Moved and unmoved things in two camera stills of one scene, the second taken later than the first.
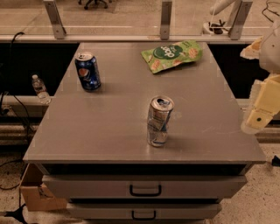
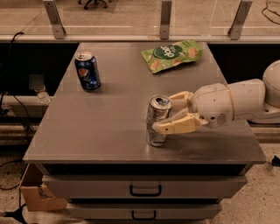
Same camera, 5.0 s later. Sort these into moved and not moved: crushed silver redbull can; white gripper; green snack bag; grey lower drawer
Moved: white gripper
Not moved: green snack bag; crushed silver redbull can; grey lower drawer
